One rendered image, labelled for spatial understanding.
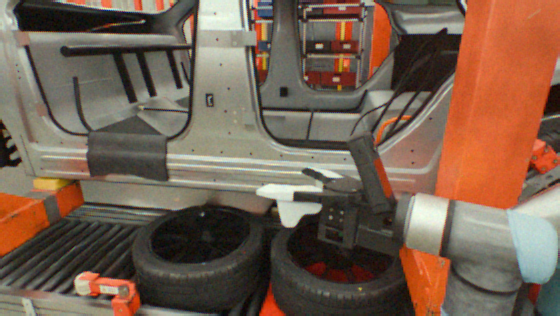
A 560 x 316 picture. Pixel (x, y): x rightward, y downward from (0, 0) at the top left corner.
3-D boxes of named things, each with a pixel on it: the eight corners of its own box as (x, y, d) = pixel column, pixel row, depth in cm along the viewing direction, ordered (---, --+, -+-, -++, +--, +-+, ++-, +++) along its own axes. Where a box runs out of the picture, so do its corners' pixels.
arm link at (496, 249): (545, 308, 35) (569, 240, 33) (435, 274, 41) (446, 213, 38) (535, 266, 42) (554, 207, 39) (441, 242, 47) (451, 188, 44)
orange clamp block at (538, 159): (549, 155, 114) (534, 136, 113) (564, 162, 107) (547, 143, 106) (530, 167, 117) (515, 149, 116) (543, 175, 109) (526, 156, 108)
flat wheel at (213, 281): (126, 332, 140) (117, 287, 132) (148, 244, 200) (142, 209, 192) (277, 305, 154) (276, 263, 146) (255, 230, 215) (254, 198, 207)
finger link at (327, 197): (294, 205, 43) (358, 207, 44) (295, 194, 43) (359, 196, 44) (289, 193, 48) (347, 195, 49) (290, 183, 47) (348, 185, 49)
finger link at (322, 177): (299, 195, 61) (326, 214, 52) (301, 164, 59) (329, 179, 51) (313, 194, 62) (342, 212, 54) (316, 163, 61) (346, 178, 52)
